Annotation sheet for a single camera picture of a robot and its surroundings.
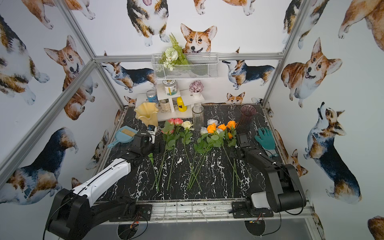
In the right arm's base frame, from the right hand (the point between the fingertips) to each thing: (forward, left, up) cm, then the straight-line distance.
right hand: (237, 149), depth 92 cm
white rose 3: (-4, +24, -3) cm, 24 cm away
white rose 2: (+3, +24, -3) cm, 24 cm away
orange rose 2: (+17, +8, 0) cm, 18 cm away
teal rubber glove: (+10, -22, -4) cm, 24 cm away
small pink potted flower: (+34, +25, +22) cm, 47 cm away
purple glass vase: (+19, -7, +13) cm, 24 cm away
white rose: (+20, +15, +2) cm, 25 cm away
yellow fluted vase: (+20, +57, +12) cm, 61 cm away
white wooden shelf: (+35, +43, +2) cm, 55 cm away
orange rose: (+10, +2, +1) cm, 10 cm away
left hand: (+3, +47, +11) cm, 48 cm away
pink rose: (+21, +39, +1) cm, 44 cm away
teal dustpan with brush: (+13, +75, -2) cm, 76 cm away
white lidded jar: (+29, +40, +26) cm, 56 cm away
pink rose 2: (+13, +47, 0) cm, 49 cm away
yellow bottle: (+33, +37, +5) cm, 50 cm away
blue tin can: (+27, +53, +20) cm, 63 cm away
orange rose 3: (+13, +16, +4) cm, 21 cm away
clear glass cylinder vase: (+18, +24, +15) cm, 33 cm away
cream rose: (+12, +33, -3) cm, 35 cm away
